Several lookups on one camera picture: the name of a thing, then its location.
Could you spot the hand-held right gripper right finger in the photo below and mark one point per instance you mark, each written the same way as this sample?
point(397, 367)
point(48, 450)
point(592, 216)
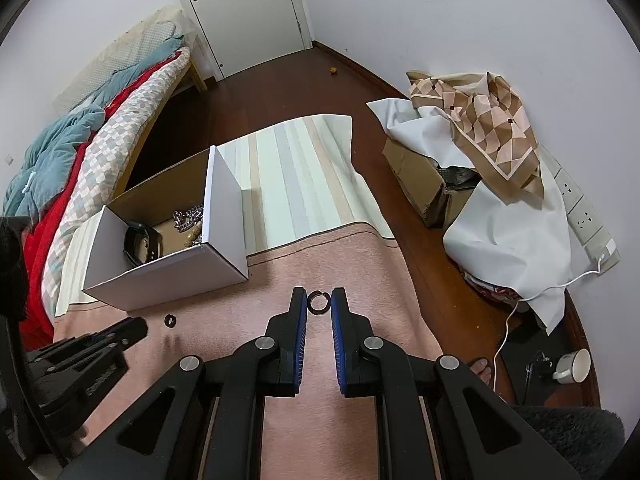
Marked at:
point(340, 340)

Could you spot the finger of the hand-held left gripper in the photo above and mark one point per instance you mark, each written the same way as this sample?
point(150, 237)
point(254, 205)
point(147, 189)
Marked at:
point(127, 332)

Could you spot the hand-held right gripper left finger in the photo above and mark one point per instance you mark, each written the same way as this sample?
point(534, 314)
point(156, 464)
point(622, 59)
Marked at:
point(300, 340)

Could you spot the white cardboard box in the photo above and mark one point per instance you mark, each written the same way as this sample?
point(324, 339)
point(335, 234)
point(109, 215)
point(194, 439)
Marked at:
point(165, 280)

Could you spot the black wristband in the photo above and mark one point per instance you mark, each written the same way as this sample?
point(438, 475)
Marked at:
point(150, 245)

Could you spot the bed with red blanket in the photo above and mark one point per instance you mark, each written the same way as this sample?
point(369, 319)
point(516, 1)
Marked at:
point(45, 240)

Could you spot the person's foot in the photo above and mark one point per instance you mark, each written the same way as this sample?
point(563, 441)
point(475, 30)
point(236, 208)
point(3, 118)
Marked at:
point(482, 367)

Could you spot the pink striped tablecloth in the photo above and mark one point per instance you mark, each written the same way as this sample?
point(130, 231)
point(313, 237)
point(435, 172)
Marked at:
point(300, 185)

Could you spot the red patterned cloth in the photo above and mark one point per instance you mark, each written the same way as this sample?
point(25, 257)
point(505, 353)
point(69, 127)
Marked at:
point(492, 292)

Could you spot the brown cardboard box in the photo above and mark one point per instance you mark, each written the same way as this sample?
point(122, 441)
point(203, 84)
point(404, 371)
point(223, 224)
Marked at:
point(415, 170)

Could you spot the white cloth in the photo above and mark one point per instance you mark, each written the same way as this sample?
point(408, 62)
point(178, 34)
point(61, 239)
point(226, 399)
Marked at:
point(505, 230)

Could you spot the black clip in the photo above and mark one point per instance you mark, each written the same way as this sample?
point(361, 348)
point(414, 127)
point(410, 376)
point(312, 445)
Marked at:
point(537, 360)

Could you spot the teal quilt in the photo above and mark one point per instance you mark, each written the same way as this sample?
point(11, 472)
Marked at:
point(60, 140)

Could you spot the white cup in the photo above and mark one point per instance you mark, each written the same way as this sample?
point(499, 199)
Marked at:
point(572, 365)

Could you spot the pale green pillow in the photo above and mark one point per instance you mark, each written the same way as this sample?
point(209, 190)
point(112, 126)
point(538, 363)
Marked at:
point(100, 70)

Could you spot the brown patterned scarf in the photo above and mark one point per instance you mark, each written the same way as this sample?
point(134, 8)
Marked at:
point(490, 120)

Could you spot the white power strip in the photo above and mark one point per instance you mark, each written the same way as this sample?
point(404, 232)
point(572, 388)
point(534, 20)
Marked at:
point(585, 220)

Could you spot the white charger plug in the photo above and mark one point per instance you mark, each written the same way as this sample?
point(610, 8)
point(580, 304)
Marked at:
point(607, 252)

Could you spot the white door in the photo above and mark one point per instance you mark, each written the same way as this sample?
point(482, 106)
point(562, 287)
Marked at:
point(250, 10)

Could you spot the wooden bed frame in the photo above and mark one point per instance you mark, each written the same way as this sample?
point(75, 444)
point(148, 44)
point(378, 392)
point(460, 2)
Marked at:
point(196, 75)

